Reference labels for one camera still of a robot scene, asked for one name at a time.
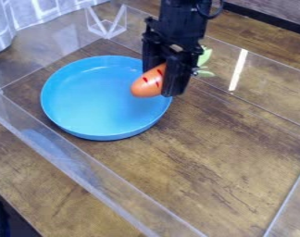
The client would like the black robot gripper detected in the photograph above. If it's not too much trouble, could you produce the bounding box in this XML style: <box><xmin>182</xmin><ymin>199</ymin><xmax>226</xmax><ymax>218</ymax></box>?
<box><xmin>142</xmin><ymin>0</ymin><xmax>209</xmax><ymax>97</ymax></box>

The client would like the orange toy carrot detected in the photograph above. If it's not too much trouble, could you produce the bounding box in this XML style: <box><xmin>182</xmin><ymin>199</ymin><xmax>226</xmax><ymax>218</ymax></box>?
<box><xmin>129</xmin><ymin>44</ymin><xmax>217</xmax><ymax>99</ymax></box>

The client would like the blue round tray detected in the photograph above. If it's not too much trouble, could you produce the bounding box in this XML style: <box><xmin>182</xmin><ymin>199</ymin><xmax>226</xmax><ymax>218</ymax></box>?
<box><xmin>40</xmin><ymin>56</ymin><xmax>173</xmax><ymax>141</ymax></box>

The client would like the black bar at back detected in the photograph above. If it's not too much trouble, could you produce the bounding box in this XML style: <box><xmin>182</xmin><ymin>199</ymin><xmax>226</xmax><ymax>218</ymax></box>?
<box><xmin>223</xmin><ymin>1</ymin><xmax>300</xmax><ymax>34</ymax></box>

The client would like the grey patterned curtain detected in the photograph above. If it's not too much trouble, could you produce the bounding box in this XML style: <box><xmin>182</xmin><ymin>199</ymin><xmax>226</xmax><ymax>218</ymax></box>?
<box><xmin>0</xmin><ymin>0</ymin><xmax>109</xmax><ymax>52</ymax></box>

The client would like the clear acrylic front barrier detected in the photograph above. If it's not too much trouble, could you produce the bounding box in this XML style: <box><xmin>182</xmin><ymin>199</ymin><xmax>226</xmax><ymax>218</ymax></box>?
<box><xmin>0</xmin><ymin>92</ymin><xmax>207</xmax><ymax>237</ymax></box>

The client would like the clear acrylic corner bracket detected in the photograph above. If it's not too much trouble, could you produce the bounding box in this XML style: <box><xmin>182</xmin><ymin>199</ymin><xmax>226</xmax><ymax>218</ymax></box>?
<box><xmin>84</xmin><ymin>5</ymin><xmax>127</xmax><ymax>40</ymax></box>

